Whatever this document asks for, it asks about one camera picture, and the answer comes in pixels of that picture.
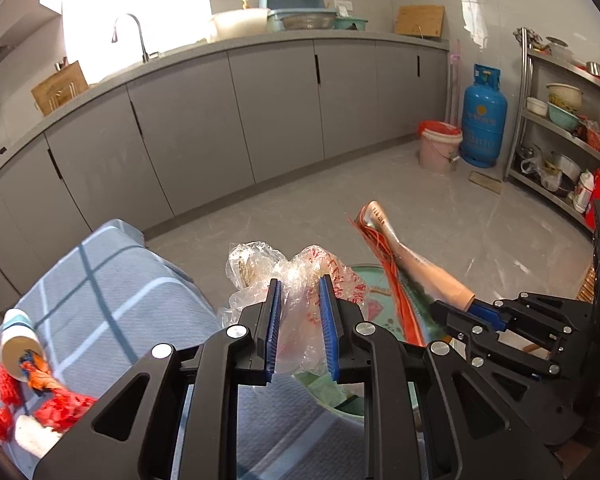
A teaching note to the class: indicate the white bowl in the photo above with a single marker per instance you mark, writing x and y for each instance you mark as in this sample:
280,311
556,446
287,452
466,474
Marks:
536,106

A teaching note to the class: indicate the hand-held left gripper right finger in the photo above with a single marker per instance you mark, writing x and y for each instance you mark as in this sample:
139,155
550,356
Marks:
329,325

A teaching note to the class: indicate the wicker chair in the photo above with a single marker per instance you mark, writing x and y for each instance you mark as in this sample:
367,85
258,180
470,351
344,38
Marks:
587,287

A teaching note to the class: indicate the beige plastic colander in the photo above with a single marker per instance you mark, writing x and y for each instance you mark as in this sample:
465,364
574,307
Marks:
564,94

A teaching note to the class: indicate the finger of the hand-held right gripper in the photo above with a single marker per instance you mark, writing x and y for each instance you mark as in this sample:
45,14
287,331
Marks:
487,316
480,347

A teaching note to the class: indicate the grey base cabinets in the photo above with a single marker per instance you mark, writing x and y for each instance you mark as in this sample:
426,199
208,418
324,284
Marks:
190,110

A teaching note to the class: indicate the red mesh netting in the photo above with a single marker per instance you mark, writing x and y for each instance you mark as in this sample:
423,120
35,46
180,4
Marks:
60,410

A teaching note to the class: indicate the grey cloth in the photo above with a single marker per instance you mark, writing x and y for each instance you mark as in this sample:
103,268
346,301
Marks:
529,36

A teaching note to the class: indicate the metal colander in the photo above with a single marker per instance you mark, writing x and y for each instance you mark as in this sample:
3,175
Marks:
307,21

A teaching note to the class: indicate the blue checked tablecloth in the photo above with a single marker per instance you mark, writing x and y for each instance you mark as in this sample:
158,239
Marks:
120,300

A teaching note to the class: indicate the metal faucet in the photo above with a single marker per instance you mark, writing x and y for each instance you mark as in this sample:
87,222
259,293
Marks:
141,35

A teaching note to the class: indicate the white plastic basin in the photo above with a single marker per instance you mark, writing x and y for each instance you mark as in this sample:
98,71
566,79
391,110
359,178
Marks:
240,25

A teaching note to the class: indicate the blue gas cylinder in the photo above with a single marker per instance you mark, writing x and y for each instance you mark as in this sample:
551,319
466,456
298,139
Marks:
482,120

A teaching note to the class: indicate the green enamel basin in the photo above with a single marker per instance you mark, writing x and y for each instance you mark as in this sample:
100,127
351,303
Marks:
375,310

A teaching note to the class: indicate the white foam block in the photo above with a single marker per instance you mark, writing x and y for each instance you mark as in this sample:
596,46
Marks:
32,437

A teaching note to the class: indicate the crumpled orange blue wrapper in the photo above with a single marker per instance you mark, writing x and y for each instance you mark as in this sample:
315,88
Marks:
40,375

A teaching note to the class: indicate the paper cup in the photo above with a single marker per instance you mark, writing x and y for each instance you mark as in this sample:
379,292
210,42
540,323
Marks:
20,340

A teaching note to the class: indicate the window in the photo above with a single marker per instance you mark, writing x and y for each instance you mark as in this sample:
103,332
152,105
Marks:
130,0

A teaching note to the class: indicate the metal shelf rack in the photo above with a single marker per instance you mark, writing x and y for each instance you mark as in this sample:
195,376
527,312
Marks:
522,125

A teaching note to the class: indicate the wooden cutting board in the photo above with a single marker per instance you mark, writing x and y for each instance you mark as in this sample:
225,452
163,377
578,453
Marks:
420,20
55,85

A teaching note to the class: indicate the blue dish rack box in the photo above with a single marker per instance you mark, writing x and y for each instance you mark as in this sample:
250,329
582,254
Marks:
290,2

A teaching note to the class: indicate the green plastic colander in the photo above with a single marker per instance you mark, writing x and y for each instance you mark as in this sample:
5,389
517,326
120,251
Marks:
562,119

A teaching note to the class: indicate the pink bucket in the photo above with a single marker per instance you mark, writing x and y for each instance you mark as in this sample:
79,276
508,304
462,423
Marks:
437,152

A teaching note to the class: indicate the green plastic basket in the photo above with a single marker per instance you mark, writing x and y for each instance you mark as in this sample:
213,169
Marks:
350,23

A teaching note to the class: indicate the clear plastic bag red print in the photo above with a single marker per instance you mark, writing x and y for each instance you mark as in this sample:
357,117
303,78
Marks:
302,310

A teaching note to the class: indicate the metal pot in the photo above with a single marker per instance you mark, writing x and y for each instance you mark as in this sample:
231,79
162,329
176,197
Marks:
564,170

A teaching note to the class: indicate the wall socket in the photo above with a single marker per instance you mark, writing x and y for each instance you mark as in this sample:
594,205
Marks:
343,5

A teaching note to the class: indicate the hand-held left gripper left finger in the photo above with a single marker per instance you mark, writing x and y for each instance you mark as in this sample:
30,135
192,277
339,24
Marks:
272,325

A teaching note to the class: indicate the brown cardboard piece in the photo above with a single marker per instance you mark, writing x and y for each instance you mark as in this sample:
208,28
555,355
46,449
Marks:
485,182

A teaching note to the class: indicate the orange foil snack bag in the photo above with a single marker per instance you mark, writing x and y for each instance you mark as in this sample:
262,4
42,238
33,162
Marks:
420,270

